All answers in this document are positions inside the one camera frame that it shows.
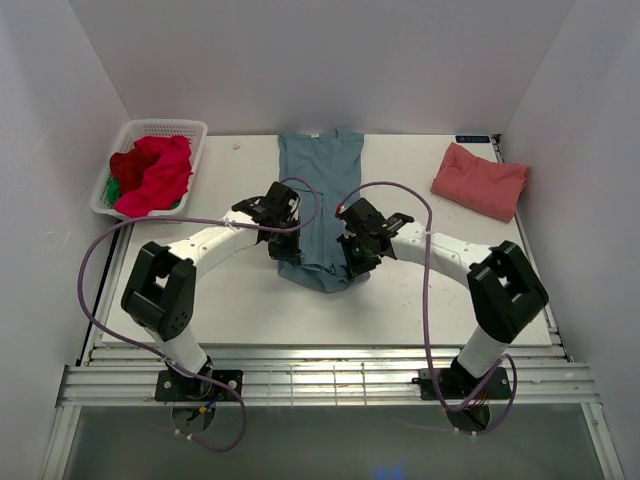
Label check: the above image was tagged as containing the blue t shirt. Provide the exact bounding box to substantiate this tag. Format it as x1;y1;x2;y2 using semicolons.
278;129;364;294

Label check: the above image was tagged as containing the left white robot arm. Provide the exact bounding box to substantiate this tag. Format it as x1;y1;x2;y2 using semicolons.
121;182;301;400

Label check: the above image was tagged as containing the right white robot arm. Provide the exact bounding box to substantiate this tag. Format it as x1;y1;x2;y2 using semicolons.
336;198;549;398

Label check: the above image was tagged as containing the white plastic basket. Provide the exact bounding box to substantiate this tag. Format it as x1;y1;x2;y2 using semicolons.
89;119;208;220

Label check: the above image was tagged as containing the magenta t shirt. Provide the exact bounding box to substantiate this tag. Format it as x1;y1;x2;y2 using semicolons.
114;136;192;217

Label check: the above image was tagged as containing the blue table label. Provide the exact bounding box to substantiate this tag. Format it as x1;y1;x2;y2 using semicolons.
455;135;491;144

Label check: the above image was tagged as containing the folded salmon t shirt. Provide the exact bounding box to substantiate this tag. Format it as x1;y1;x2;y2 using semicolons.
431;143;530;223

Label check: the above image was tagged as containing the dark red t shirt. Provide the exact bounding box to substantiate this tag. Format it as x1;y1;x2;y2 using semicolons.
109;147;159;195

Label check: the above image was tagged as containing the green garment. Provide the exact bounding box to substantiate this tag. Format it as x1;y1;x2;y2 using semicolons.
106;177;121;208

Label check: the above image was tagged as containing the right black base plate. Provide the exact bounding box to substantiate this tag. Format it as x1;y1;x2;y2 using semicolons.
411;367;512;400

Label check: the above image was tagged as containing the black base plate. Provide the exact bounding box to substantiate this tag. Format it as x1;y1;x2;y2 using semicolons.
154;369;244;403
411;367;512;400

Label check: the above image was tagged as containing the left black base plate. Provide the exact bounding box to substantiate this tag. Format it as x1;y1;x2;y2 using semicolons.
154;369;244;403

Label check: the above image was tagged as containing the aluminium rail frame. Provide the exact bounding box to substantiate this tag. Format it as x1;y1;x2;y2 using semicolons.
59;225;600;407

